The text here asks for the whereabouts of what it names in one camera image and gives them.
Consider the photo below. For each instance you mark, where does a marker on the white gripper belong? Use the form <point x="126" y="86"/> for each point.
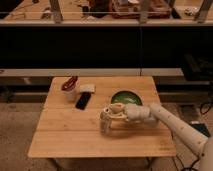
<point x="112" y="113"/>

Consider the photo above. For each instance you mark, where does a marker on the wooden table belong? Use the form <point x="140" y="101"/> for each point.
<point x="66" y="132"/>

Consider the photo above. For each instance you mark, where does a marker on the black phone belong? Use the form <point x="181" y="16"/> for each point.
<point x="83" y="100"/>

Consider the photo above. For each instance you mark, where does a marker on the green plate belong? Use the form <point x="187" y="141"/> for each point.
<point x="126" y="97"/>

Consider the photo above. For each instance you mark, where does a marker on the long metal bench rail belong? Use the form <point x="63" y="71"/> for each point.
<point x="90" y="72"/>

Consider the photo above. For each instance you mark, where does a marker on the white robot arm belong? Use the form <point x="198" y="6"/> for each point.
<point x="199" y="144"/>

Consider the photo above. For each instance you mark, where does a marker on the white sponge block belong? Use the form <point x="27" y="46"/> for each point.
<point x="87" y="88"/>

